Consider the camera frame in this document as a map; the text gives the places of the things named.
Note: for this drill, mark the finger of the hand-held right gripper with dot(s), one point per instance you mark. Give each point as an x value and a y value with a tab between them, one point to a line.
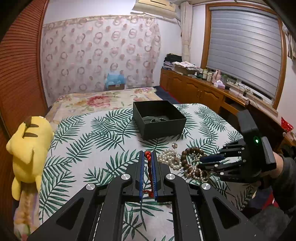
211	158
231	170

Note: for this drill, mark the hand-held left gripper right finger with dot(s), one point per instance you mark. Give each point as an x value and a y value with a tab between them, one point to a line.
156	176

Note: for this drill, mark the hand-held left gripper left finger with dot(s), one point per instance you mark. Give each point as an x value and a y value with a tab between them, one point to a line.
140	171

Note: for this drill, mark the black jewelry box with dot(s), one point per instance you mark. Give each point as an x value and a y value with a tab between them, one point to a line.
161	132

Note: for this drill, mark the person's right forearm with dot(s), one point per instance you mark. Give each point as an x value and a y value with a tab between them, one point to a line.
284	185

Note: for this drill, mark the red patterned bowl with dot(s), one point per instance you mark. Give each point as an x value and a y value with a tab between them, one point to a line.
286	125

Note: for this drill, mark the dark bangle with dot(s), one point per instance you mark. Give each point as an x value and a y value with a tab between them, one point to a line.
163	118

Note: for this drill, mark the wooden cabinet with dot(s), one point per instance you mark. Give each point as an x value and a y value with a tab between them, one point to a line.
196	92

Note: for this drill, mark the pink tissue box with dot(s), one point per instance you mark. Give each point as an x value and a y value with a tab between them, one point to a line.
219	84

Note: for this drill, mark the floral bedsheet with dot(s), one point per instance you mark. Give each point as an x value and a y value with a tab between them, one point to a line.
97	100

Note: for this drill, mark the pink vase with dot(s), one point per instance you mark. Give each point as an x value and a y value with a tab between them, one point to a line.
217	74

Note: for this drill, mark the group of small bottles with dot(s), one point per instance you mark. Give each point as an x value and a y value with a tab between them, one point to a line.
204	74

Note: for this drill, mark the pile of papers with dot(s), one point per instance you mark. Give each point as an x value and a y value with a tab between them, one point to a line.
185	67

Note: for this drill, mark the blue bag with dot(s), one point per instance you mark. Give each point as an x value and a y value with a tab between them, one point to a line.
115	78

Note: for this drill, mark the grey window blind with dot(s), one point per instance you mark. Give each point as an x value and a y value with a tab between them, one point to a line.
242	51

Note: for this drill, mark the stack of folded clothes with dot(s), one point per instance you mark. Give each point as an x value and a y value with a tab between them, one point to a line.
172	60

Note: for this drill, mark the yellow plush toy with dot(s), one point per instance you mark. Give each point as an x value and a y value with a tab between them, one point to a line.
30	148

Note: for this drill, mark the circle patterned curtain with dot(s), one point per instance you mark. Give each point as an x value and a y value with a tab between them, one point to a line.
99	51

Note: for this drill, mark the beige pipe wrap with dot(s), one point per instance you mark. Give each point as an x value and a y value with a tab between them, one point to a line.
186	32

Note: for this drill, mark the brown slatted door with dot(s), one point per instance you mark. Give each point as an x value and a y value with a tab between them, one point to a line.
20	69

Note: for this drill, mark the white air conditioner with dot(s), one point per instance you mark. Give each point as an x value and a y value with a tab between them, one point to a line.
155	8

